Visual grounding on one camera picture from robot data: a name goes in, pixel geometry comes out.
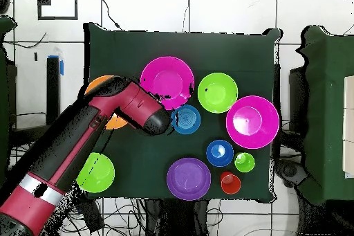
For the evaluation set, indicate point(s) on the pink plastic bowl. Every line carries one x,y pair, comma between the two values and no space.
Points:
167,81
252,122

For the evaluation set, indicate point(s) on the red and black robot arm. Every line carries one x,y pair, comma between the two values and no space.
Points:
69,150

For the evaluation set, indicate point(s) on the light blue plastic bowl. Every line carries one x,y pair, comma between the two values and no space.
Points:
188,119

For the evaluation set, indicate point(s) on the green plastic bowl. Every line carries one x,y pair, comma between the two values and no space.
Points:
99,175
218,93

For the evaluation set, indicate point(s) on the dark blue plastic bowl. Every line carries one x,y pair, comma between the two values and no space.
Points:
220,153

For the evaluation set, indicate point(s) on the orange plastic bowl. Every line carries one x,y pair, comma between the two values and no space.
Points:
116,124

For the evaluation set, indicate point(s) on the purple plastic bowl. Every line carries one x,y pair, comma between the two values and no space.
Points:
188,179

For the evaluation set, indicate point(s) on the dark green table cloth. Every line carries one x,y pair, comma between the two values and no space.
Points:
166,45

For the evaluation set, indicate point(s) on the green plastic cup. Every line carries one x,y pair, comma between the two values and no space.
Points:
244,162

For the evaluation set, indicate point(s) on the orange plastic cup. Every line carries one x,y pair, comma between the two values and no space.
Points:
230,183

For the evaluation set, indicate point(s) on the black power adapter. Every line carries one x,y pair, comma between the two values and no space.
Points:
94,216

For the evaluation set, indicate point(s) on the green cloth side table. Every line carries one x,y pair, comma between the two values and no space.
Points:
323,108
3,94

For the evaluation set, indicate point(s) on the beige boxes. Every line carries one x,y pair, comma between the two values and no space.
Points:
349,125

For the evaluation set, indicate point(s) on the black pedestal leg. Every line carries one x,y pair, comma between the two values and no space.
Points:
291,172

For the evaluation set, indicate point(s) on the black upright post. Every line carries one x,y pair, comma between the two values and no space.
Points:
53,89

